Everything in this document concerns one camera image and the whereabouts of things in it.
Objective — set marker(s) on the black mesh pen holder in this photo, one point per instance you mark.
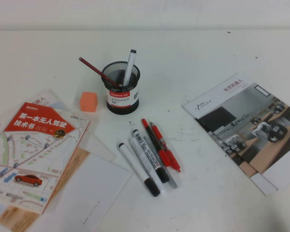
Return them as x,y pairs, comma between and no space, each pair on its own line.
120,106

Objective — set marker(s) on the grey pen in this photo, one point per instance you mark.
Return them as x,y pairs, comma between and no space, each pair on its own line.
173,183

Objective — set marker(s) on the orange map cover book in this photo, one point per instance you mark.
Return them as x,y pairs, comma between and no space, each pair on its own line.
38,149

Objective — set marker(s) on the red pencil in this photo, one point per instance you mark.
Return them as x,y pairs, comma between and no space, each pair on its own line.
91,67

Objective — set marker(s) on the plain white marker black cap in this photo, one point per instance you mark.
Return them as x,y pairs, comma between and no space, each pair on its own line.
135,166

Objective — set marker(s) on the black pen with red caps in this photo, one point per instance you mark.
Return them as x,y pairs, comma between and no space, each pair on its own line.
152,137

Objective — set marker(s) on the white brochure with red print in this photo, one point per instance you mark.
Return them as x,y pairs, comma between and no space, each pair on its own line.
42,99

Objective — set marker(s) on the red gel pen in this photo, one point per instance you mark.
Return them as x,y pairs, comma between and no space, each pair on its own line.
157,134

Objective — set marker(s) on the white marker with black tip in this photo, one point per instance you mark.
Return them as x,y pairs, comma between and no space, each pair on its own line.
130,62

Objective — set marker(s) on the robot photo brochure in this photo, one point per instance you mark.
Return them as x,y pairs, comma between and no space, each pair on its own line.
264,183
244,120

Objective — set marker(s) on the orange foam cube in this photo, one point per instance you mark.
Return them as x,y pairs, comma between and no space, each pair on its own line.
88,102

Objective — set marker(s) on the plain white booklet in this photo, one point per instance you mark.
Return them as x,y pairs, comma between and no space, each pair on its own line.
99,188

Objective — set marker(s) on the labelled white marker black cap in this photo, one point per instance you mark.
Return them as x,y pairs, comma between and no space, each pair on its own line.
147,154

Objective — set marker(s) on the wood print brochure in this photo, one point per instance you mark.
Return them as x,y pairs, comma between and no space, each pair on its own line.
14,217

